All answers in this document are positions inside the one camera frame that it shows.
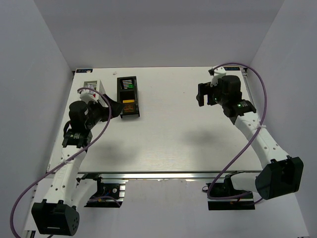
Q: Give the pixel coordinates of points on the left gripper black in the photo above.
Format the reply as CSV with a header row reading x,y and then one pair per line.
x,y
105,109

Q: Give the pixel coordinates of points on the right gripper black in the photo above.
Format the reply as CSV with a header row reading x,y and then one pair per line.
x,y
206,92

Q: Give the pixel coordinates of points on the yellow orange-slice round brick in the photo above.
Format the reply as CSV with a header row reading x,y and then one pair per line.
x,y
129,109

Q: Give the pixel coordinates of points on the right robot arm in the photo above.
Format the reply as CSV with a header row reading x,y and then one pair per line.
x,y
281,174

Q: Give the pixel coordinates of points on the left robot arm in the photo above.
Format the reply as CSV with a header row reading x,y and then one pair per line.
x,y
57,213

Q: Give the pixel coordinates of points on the black slotted container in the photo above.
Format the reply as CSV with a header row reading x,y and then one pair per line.
x,y
125,93

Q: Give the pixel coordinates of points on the blue label right corner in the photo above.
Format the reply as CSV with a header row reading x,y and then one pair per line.
x,y
232,68

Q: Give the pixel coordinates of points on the white slotted container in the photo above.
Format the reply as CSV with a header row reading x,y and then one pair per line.
x,y
98,86

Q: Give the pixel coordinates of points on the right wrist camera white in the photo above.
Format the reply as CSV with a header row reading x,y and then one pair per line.
x,y
216,72

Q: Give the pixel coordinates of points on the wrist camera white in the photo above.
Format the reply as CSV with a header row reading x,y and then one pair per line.
x,y
88,95
216,72

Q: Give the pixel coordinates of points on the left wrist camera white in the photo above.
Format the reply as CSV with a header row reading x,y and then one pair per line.
x,y
88,95

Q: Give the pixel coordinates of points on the aluminium table rail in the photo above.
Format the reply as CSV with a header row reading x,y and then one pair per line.
x,y
160,175

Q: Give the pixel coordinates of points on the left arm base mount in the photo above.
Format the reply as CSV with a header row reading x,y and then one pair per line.
x,y
108,193

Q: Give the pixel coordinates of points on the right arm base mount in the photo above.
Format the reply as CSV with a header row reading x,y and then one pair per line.
x,y
230,196

